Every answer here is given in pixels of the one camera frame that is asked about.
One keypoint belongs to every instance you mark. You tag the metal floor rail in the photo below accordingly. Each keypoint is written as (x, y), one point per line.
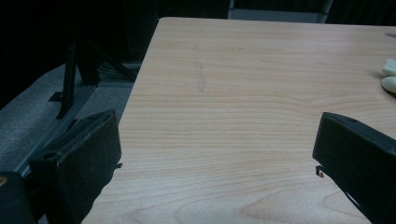
(81, 99)

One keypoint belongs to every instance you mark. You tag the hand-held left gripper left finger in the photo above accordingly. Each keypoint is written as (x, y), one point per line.
(84, 149)

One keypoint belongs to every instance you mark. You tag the cream ankle sock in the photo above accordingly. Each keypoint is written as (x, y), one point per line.
(389, 79)

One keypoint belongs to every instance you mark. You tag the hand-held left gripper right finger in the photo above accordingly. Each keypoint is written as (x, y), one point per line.
(361, 155)

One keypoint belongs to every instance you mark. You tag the black metal stand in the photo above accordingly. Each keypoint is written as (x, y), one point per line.
(70, 77)

